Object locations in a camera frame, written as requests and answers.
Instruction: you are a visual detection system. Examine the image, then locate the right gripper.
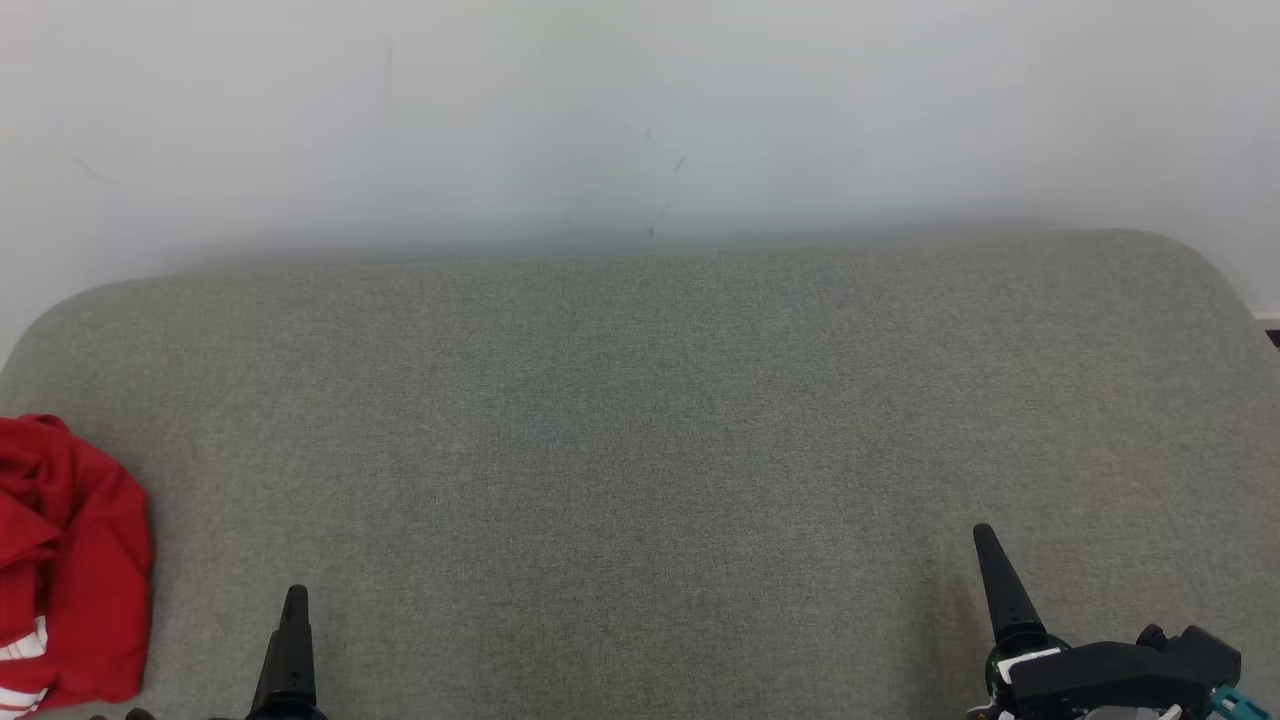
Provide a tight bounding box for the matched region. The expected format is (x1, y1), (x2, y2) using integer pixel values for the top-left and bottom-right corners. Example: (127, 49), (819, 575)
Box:
(968, 523), (1216, 720)

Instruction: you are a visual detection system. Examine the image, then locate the red shorts white trim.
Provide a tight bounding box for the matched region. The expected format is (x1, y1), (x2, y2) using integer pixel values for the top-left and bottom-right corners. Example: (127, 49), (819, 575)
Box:
(0, 414), (155, 641)

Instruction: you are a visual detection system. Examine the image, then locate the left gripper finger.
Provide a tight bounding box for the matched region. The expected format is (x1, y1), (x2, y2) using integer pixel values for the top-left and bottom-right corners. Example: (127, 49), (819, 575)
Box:
(248, 585), (329, 720)

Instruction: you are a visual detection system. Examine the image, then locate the right teal plug camera cable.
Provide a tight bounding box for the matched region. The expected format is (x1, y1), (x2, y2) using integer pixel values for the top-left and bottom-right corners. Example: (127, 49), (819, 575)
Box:
(1208, 685), (1271, 720)

